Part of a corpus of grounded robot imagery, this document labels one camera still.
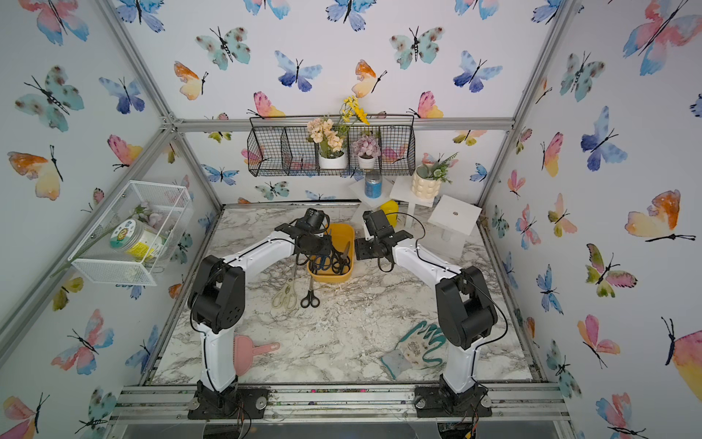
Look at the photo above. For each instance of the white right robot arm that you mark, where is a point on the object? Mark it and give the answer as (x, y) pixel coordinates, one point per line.
(466, 310)

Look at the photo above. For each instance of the black handled steel scissors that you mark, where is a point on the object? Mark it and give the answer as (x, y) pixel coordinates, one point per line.
(335, 262)

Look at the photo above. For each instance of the pink plastic scoop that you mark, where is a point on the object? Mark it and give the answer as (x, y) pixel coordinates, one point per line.
(245, 351)

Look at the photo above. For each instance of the yellow artificial flower stem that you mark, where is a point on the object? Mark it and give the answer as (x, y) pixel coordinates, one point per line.
(351, 112)

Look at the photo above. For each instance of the all black scissors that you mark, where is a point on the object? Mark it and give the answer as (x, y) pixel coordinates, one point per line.
(348, 261)

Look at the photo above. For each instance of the aluminium front rail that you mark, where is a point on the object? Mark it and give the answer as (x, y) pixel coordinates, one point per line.
(364, 403)

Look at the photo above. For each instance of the purple flowers in white pot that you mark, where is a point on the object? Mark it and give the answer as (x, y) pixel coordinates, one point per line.
(367, 150)

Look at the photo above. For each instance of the succulent in cream bubble pot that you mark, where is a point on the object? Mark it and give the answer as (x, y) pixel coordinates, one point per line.
(428, 178)

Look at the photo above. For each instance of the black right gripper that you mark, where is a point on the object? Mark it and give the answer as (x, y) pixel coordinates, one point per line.
(360, 248)

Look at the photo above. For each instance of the black wire wall basket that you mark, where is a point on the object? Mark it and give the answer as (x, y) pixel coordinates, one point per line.
(278, 147)

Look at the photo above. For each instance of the small black handled scissors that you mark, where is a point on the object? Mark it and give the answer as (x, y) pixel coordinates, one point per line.
(310, 300)

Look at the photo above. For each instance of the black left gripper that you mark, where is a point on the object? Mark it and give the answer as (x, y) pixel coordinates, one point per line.
(326, 251)

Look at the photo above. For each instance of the yellow plastic storage box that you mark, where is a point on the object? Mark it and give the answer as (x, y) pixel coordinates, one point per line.
(343, 240)

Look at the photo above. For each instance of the cream flowers in white pot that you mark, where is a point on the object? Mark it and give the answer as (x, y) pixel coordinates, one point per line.
(330, 145)

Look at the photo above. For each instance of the yellow plastic canister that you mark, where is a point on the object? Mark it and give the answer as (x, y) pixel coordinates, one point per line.
(391, 209)

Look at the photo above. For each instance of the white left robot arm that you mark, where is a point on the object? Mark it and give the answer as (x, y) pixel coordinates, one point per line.
(218, 295)

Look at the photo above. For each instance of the beige handled kitchen scissors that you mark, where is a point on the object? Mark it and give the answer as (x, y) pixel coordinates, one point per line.
(286, 297)

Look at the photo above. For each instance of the blue handled scissors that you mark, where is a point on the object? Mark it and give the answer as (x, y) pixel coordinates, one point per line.
(320, 263)

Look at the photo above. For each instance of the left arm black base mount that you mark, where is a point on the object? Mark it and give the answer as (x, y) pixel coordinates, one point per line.
(235, 402)

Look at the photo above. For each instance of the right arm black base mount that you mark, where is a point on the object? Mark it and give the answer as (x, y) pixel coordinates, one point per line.
(440, 401)

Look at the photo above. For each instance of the round green labelled tin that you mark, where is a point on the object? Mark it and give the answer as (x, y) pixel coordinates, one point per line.
(136, 239)

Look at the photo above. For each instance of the green white work glove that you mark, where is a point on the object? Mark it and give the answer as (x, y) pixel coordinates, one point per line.
(423, 347)

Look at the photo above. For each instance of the clear acrylic wall box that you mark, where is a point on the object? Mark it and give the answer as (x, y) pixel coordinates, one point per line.
(166, 208)

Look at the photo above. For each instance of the white tiered display stand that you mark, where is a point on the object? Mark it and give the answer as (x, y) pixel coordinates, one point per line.
(450, 223)

